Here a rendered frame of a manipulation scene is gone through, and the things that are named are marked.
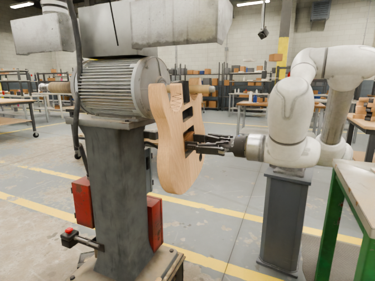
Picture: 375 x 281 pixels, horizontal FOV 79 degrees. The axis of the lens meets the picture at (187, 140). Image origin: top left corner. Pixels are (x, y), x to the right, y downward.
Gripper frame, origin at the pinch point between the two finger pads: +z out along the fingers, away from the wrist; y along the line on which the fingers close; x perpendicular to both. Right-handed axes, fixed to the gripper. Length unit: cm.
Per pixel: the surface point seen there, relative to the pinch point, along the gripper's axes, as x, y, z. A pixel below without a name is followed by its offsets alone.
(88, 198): -33, -7, 54
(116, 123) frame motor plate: 5.9, -2.8, 31.1
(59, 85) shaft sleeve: 20, 9, 73
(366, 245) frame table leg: -19, -12, -54
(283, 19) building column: 101, 715, 1
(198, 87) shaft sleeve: 18.2, 9.7, -0.5
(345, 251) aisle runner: -121, 95, -83
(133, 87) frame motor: 20.0, -1.3, 21.3
